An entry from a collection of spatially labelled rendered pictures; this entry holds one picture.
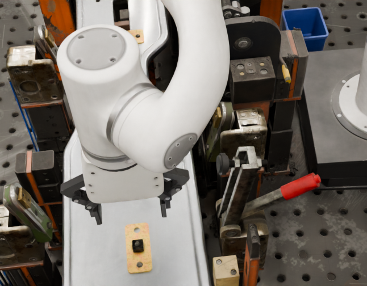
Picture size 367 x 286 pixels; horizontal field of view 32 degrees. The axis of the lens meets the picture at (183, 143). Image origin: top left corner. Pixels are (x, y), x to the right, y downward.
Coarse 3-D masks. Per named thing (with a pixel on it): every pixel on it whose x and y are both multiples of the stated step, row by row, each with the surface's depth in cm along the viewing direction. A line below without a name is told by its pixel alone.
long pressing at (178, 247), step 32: (96, 0) 133; (128, 0) 133; (160, 32) 126; (64, 160) 109; (192, 160) 107; (192, 192) 103; (64, 224) 101; (96, 224) 101; (160, 224) 100; (192, 224) 100; (64, 256) 98; (96, 256) 98; (160, 256) 97; (192, 256) 97
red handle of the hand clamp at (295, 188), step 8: (304, 176) 88; (312, 176) 87; (288, 184) 89; (296, 184) 88; (304, 184) 87; (312, 184) 87; (272, 192) 90; (280, 192) 89; (288, 192) 88; (296, 192) 88; (304, 192) 88; (256, 200) 91; (264, 200) 90; (272, 200) 90; (280, 200) 90; (248, 208) 91; (256, 208) 91; (264, 208) 91; (224, 216) 93
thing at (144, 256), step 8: (128, 224) 100; (136, 224) 100; (144, 224) 100; (128, 232) 99; (144, 232) 99; (128, 240) 99; (136, 240) 98; (144, 240) 99; (128, 248) 98; (136, 248) 97; (144, 248) 98; (128, 256) 97; (136, 256) 97; (144, 256) 97; (128, 264) 96; (136, 264) 96; (144, 264) 96; (128, 272) 96; (136, 272) 96
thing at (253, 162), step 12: (240, 156) 83; (252, 156) 82; (216, 168) 83; (228, 168) 81; (240, 168) 81; (252, 168) 80; (228, 180) 88; (240, 180) 82; (252, 180) 83; (228, 192) 90; (240, 192) 85; (228, 204) 93; (240, 204) 87; (228, 216) 90; (240, 216) 90
